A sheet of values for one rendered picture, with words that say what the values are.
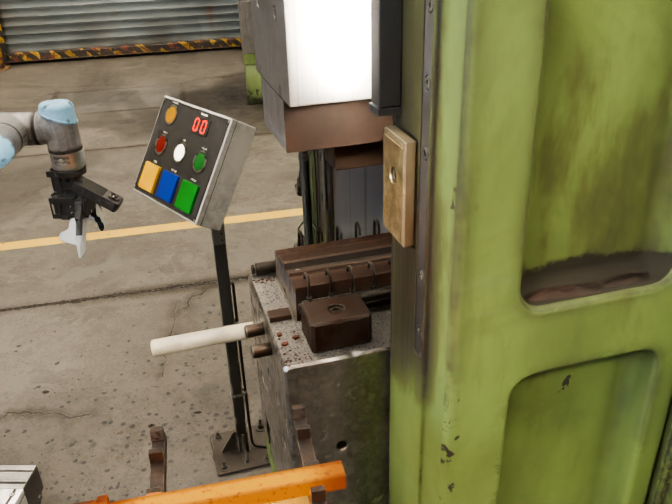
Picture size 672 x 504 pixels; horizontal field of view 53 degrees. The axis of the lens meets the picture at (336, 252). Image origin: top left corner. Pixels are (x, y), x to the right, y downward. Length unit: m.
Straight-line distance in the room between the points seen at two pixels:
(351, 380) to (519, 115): 0.64
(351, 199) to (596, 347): 0.69
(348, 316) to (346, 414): 0.21
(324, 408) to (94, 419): 1.51
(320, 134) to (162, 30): 8.08
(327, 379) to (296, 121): 0.48
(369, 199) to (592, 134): 0.70
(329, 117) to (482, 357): 0.50
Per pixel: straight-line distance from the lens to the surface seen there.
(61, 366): 3.05
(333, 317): 1.27
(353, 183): 1.58
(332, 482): 0.95
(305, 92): 1.15
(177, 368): 2.87
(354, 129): 1.25
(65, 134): 1.64
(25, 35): 9.41
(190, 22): 9.24
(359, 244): 1.51
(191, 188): 1.76
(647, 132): 1.10
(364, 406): 1.36
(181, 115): 1.90
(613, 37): 1.02
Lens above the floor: 1.67
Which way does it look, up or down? 27 degrees down
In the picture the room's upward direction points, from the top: 2 degrees counter-clockwise
